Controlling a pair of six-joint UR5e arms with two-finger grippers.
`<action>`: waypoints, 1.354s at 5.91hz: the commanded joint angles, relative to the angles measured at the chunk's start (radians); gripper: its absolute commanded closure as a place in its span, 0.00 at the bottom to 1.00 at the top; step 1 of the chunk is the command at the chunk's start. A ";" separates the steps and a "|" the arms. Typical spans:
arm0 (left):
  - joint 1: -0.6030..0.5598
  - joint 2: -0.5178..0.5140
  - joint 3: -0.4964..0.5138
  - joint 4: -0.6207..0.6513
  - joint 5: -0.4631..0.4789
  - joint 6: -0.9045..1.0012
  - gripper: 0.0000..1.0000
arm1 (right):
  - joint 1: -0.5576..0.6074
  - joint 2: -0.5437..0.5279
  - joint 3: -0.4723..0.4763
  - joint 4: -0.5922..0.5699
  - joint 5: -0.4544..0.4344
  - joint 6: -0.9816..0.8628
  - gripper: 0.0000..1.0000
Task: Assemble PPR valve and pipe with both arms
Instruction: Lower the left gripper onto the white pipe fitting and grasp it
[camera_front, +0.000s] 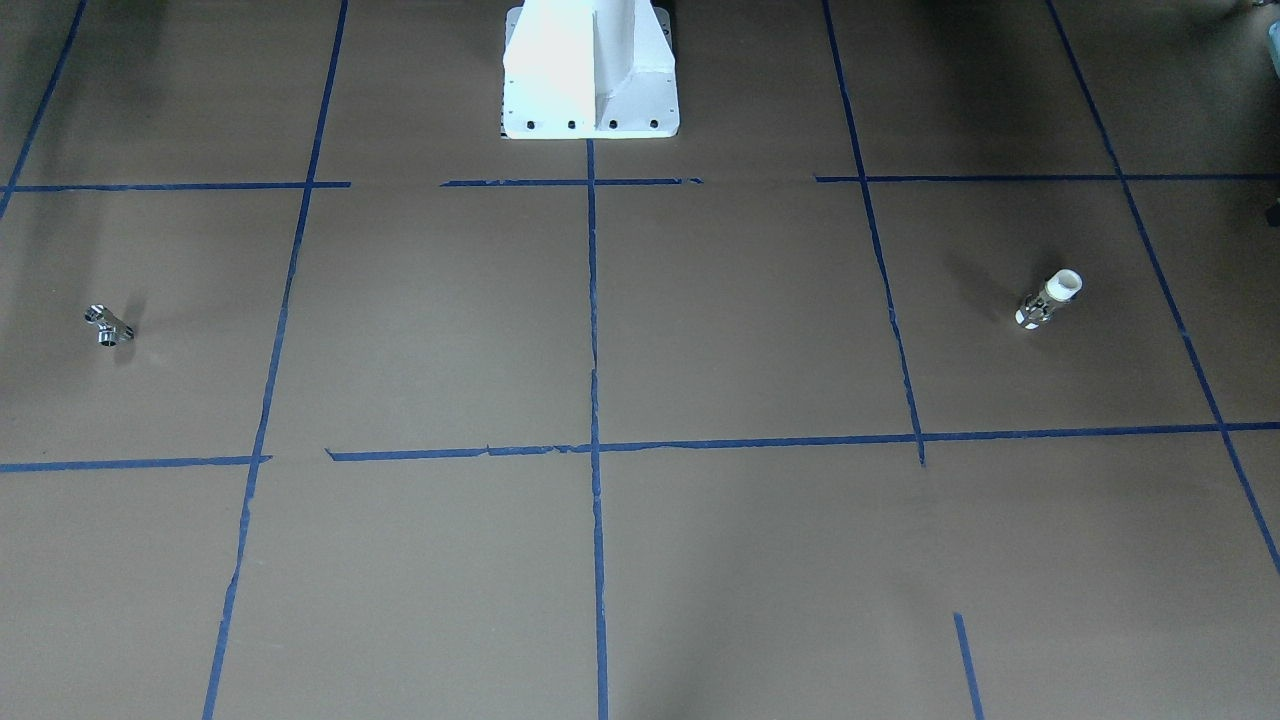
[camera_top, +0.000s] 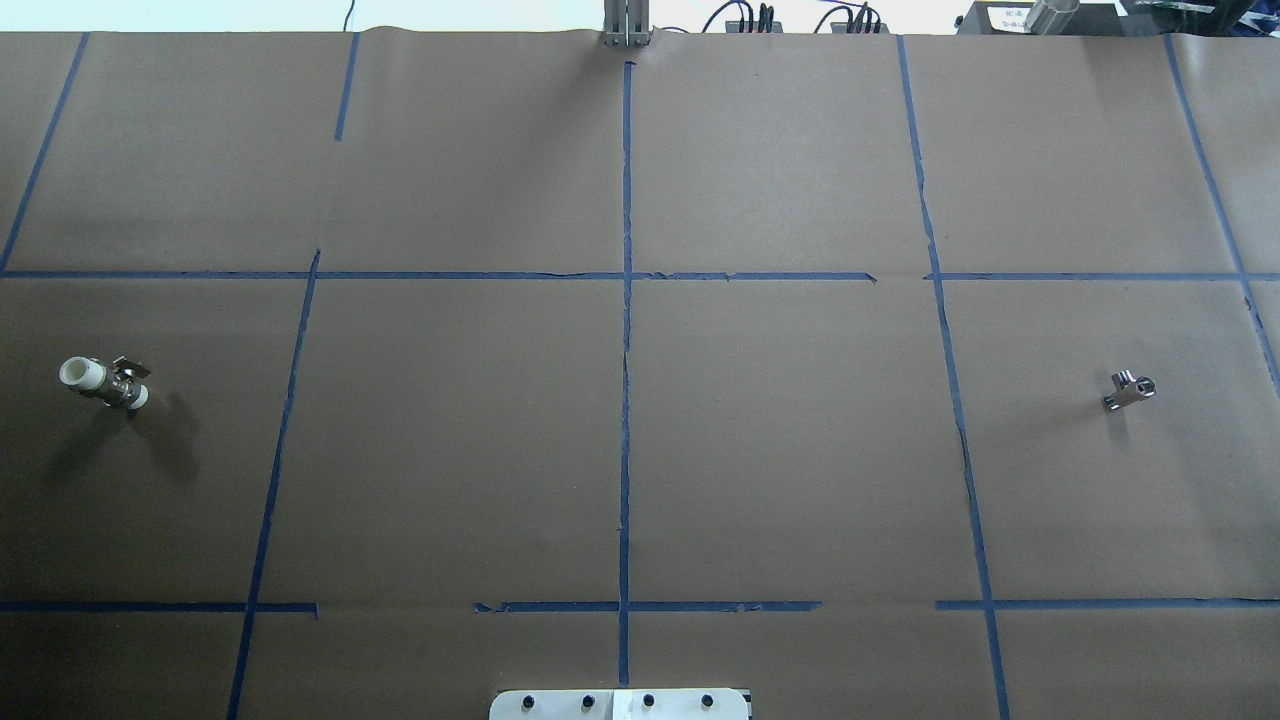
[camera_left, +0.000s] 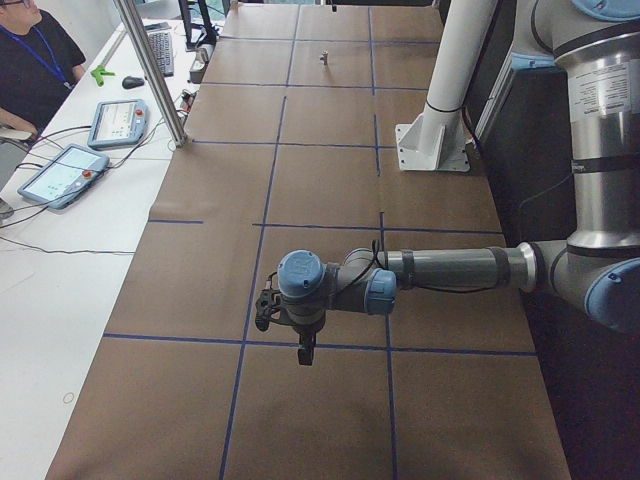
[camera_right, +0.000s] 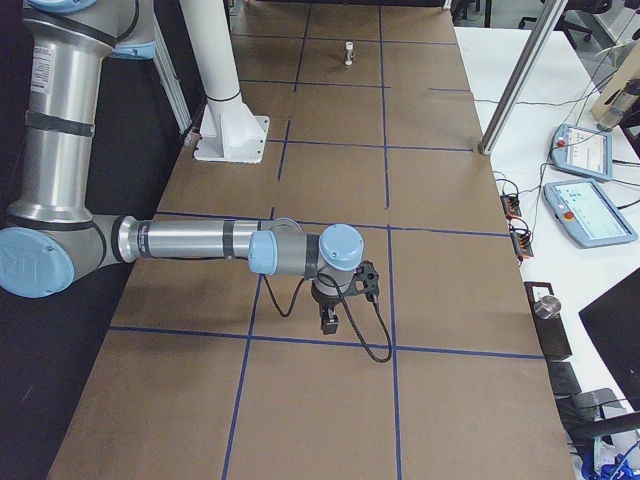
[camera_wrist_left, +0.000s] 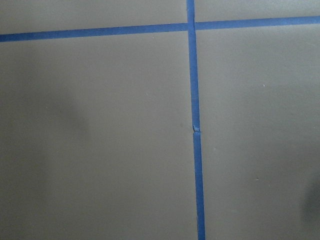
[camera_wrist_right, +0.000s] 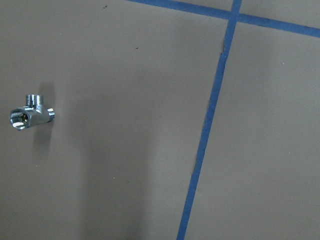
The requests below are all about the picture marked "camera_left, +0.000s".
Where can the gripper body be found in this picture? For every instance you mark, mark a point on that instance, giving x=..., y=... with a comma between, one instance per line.
x=305, y=334

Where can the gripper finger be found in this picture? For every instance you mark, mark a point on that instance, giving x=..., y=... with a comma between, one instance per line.
x=305, y=355

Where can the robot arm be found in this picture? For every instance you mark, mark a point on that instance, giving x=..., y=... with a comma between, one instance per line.
x=595, y=269

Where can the far teach pendant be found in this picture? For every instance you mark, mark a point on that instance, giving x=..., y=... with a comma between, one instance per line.
x=118, y=124

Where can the teach pendant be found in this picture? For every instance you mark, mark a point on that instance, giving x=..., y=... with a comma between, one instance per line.
x=118, y=124
x=61, y=181

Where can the near teach pendant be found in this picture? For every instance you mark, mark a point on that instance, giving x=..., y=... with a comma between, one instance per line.
x=61, y=181

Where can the black computer mouse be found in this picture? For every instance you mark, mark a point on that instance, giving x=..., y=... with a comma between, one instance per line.
x=130, y=82

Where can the black monitor stand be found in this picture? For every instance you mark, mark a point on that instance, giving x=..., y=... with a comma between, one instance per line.
x=197, y=35

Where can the black keyboard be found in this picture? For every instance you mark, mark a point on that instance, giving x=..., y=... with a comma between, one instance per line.
x=162, y=49

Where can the green plastic clamp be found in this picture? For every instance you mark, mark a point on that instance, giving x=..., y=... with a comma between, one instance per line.
x=99, y=74

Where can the seated person in black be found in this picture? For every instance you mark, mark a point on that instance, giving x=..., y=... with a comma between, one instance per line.
x=40, y=66

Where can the white mounting post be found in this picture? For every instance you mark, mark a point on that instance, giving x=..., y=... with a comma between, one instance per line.
x=435, y=140

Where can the aluminium frame post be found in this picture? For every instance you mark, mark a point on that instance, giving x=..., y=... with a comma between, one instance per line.
x=139, y=38

